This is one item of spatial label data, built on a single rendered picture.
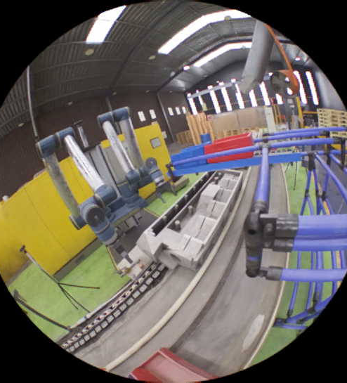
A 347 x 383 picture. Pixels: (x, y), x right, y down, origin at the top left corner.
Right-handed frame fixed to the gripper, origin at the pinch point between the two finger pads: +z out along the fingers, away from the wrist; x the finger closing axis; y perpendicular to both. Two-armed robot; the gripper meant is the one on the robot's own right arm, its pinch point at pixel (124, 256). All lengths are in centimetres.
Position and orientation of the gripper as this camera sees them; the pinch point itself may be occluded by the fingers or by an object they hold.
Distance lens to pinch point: 88.6
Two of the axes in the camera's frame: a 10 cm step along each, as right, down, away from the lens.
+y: -6.0, 5.2, -6.1
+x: 7.3, 0.6, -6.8
